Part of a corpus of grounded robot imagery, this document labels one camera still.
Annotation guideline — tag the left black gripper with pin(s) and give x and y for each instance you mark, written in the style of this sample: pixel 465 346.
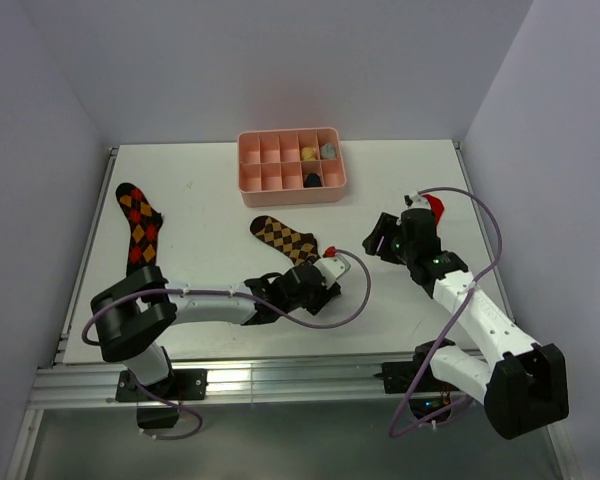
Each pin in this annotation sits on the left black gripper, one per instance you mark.
pixel 323 295

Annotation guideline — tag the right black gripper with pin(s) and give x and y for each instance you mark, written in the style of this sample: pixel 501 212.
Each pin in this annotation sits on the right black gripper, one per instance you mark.
pixel 387 226

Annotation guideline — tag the brown yellow argyle sock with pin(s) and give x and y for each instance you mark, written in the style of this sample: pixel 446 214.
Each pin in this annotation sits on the brown yellow argyle sock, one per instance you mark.
pixel 297 246

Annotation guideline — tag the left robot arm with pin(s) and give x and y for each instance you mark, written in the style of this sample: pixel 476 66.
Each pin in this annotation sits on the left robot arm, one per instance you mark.
pixel 131 315

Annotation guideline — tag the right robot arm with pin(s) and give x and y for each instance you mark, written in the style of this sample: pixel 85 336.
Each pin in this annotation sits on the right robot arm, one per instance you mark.
pixel 521 383

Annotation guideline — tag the red christmas sock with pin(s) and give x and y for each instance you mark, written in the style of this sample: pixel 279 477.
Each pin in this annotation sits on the red christmas sock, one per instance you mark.
pixel 437 206

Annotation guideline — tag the dark navy rolled sock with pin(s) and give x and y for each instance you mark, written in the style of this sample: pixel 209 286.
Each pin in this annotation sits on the dark navy rolled sock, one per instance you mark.
pixel 312 180

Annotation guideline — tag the pink divided organizer box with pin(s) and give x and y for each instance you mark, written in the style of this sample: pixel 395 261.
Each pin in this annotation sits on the pink divided organizer box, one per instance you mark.
pixel 271 172

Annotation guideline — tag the grey rolled sock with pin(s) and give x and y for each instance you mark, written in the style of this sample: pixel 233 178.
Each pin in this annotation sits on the grey rolled sock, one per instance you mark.
pixel 328 151

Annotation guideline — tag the yellow rolled sock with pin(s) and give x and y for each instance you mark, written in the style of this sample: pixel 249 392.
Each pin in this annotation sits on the yellow rolled sock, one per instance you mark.
pixel 308 154

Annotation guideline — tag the red orange argyle sock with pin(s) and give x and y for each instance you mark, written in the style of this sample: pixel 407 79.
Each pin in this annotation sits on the red orange argyle sock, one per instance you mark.
pixel 144 226

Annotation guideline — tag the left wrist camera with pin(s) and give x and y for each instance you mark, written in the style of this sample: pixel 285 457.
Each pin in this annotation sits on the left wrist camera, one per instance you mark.
pixel 332 265

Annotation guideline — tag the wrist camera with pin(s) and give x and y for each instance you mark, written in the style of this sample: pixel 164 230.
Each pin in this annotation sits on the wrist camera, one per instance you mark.
pixel 415 201
pixel 332 265

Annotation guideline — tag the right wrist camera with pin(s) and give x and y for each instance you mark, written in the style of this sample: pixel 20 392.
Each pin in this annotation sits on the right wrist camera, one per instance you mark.
pixel 415 201

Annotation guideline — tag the aluminium front rail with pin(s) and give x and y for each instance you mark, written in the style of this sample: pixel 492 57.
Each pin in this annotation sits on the aluminium front rail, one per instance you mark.
pixel 283 380

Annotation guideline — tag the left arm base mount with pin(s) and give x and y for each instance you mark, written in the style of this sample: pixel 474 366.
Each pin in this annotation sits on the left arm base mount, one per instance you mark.
pixel 160 406

